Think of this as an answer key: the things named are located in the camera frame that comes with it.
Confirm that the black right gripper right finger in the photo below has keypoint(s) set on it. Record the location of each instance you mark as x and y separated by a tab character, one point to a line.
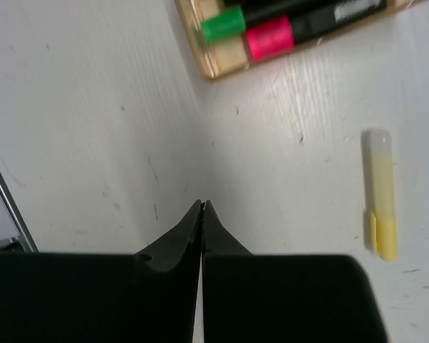
283	298

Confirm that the pink black highlighter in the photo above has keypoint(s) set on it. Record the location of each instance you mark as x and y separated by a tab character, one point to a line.
284	33

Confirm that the orange plastic container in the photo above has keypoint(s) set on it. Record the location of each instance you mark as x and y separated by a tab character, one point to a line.
223	58

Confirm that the green black highlighter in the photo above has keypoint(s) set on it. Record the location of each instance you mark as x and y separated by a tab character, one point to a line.
238	17

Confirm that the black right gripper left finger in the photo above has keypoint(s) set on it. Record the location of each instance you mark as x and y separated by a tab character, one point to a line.
149	296

